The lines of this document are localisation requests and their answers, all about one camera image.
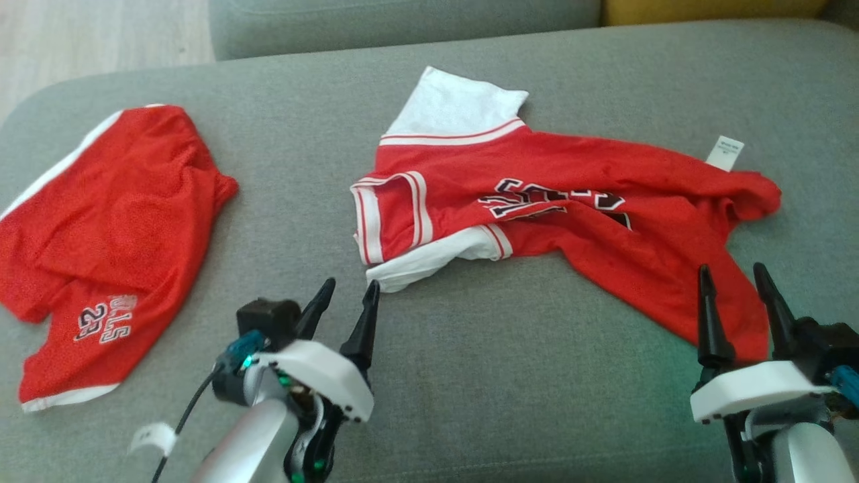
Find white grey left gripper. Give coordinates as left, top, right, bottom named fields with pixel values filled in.
left=212, top=278, right=381, bottom=483

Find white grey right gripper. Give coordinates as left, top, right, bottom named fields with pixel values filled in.
left=690, top=262, right=840, bottom=483

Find red white basketball jersey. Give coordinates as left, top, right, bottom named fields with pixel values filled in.
left=349, top=65, right=783, bottom=364

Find red basketball shorts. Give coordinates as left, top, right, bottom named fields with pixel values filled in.
left=0, top=103, right=240, bottom=413

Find yellow and grey sofa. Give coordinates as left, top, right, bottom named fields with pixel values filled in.
left=0, top=19, right=859, bottom=483

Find grey sofa seat cushion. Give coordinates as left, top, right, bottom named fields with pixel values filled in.
left=207, top=0, right=602, bottom=62

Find yellow sofa backrest cushion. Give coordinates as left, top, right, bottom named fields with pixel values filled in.
left=601, top=0, right=830, bottom=27

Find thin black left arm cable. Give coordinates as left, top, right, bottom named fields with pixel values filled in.
left=150, top=366, right=225, bottom=483

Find white cable tag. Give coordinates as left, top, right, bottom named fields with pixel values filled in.
left=128, top=421, right=177, bottom=458

